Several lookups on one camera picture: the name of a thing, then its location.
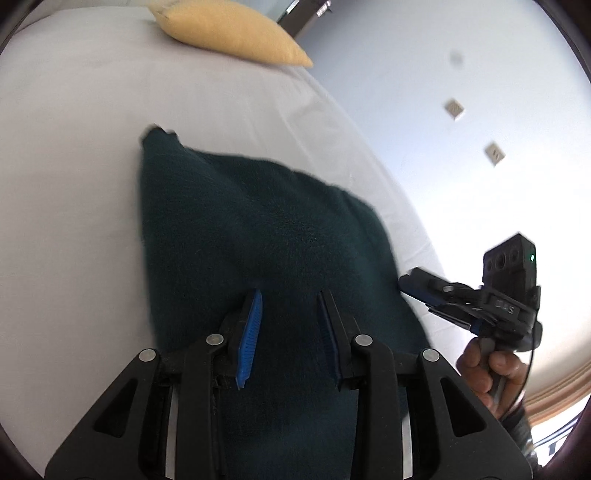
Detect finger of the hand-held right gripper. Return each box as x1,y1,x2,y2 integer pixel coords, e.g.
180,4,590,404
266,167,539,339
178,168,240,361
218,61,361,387
427,302,478,334
398,267,483,309

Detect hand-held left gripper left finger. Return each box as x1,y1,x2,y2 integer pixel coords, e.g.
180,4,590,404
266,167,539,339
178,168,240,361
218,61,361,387
45,289,264,480

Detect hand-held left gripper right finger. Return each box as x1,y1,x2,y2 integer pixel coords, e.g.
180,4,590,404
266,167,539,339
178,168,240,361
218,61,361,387
316,290,533,480

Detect dark green sweater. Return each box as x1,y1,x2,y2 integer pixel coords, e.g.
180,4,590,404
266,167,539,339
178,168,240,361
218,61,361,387
139,127,432,480

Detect person's right hand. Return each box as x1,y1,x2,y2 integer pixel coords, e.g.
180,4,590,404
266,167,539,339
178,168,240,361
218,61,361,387
457,340,529,409

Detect white bed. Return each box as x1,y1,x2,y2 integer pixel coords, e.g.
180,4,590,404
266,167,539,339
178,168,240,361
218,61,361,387
0,7,446,480

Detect dark brown door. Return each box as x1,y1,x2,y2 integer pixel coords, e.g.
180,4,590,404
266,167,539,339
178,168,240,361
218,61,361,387
276,0,334,40

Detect yellow pillow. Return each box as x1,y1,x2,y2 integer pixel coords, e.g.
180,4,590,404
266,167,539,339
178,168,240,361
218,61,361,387
147,0,315,69

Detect black cable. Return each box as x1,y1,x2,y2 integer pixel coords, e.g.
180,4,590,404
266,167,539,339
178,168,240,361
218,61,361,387
501,286,543,418

